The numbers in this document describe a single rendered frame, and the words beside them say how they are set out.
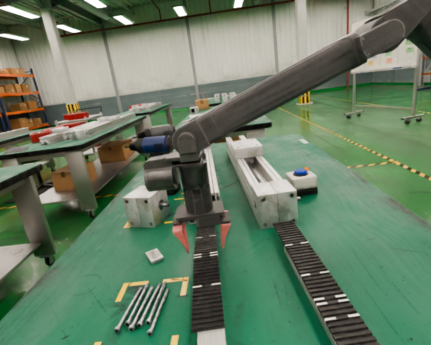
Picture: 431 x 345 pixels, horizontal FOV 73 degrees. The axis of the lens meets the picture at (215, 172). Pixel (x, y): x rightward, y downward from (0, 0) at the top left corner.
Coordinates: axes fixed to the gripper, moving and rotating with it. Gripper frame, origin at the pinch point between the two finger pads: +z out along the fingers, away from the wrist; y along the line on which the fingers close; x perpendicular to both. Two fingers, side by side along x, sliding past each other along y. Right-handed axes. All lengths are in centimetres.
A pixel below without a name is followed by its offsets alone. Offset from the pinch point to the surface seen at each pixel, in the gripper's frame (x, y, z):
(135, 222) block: -21.5, 20.7, 2.1
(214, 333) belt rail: 23.6, -0.7, 0.2
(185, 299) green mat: 12.2, 4.4, 3.3
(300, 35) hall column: -979, -364, -147
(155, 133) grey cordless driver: -74, 19, -16
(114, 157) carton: -373, 135, 55
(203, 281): 12.4, 0.6, -0.2
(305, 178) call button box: -26.3, -32.4, -2.9
